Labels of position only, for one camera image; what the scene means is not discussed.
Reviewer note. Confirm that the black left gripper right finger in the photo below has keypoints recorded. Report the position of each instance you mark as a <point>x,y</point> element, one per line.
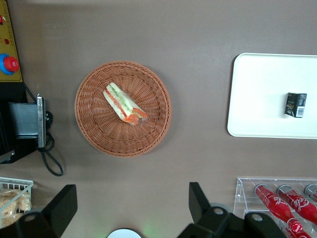
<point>210,218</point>

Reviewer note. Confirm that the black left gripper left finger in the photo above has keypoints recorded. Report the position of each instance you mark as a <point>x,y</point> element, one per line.
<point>59,208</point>

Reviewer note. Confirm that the plastic-wrapped triangle sandwich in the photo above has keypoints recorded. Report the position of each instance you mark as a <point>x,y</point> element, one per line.
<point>124,104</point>

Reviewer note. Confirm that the brown woven wicker basket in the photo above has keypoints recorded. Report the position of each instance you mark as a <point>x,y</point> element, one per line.
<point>104,129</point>

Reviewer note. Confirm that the white rectangular plastic tray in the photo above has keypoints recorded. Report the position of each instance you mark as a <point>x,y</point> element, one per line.
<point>262,99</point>

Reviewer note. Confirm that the clear acrylic bottle rack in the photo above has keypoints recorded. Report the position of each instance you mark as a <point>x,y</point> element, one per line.
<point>247,193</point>

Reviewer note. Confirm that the bagged crumbly snack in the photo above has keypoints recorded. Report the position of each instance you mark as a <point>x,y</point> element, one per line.
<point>10,203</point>

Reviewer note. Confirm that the red cola bottle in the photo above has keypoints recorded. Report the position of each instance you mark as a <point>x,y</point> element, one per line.
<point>298,203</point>
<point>312,191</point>
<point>296,229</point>
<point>272,200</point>

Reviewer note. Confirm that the white round disc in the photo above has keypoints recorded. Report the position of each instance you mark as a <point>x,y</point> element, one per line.
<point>123,234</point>

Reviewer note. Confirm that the small black drink carton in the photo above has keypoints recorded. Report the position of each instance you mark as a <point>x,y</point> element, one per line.
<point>295,104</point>

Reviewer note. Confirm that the red emergency stop button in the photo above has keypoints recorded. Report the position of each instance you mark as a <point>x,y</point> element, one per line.
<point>10,64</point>

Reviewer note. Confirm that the yellow control box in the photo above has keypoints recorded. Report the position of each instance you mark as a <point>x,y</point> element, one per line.
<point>7,32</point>

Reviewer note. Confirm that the black metal mount bracket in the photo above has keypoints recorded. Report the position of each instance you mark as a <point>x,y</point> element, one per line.
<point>22,119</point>

